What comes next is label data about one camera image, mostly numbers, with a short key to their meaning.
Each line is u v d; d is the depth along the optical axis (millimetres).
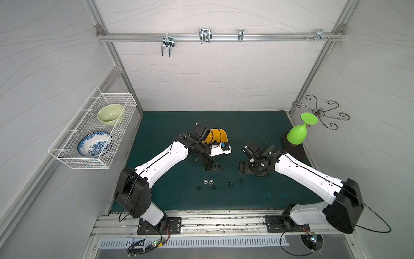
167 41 783
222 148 661
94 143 639
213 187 858
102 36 770
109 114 718
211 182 862
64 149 555
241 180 879
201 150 662
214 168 677
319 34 766
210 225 749
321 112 781
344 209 391
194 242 702
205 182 860
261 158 574
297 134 783
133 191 417
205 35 759
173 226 735
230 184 858
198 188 852
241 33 724
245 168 703
